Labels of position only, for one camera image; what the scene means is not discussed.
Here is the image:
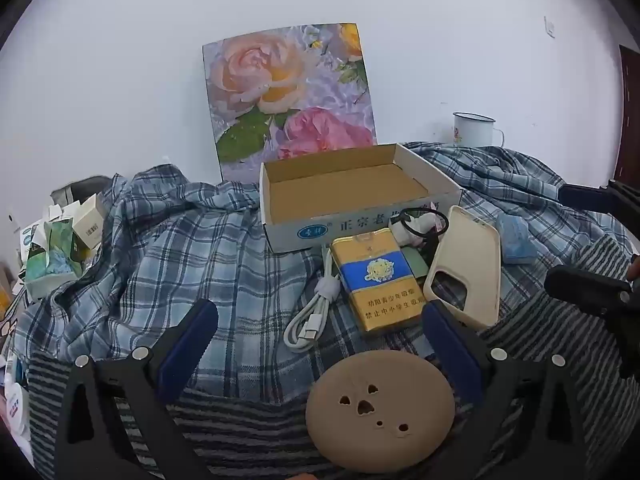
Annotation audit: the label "floral painted board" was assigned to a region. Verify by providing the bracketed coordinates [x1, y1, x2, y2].
[202, 22, 378, 183]

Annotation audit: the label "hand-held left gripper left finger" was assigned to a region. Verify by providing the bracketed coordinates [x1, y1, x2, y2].
[54, 299, 221, 480]

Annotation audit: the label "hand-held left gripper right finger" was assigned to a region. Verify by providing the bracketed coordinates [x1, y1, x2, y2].
[421, 300, 596, 480]

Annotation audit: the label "green card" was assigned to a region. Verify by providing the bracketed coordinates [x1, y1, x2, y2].
[401, 245, 431, 279]

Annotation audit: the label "pile of small cartons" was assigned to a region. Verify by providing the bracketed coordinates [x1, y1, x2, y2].
[0, 195, 108, 301]

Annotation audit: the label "light blue packet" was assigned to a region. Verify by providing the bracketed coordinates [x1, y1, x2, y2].
[495, 214, 537, 266]

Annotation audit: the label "blue plaid shirt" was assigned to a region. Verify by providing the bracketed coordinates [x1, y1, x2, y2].
[12, 142, 626, 411]

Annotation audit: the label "brown wooden door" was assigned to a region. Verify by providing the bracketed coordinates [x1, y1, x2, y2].
[615, 44, 640, 181]

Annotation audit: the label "cardboard box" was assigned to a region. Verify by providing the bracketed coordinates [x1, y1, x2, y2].
[259, 142, 463, 254]

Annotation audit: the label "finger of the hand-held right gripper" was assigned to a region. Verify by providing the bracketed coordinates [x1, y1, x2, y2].
[544, 265, 640, 321]
[557, 178, 640, 218]

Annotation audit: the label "yellow and blue cigarette pack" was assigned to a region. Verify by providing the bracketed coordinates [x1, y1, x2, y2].
[330, 234, 425, 333]

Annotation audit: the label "white enamel mug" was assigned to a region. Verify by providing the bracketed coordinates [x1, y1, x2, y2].
[452, 111, 506, 148]

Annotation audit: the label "round tan pad with holes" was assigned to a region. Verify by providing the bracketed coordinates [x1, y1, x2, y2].
[306, 350, 456, 474]

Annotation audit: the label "black bin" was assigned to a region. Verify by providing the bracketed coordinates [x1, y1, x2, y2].
[50, 176, 113, 206]

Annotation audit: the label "white charging cable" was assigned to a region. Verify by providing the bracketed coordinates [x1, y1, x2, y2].
[283, 247, 341, 351]

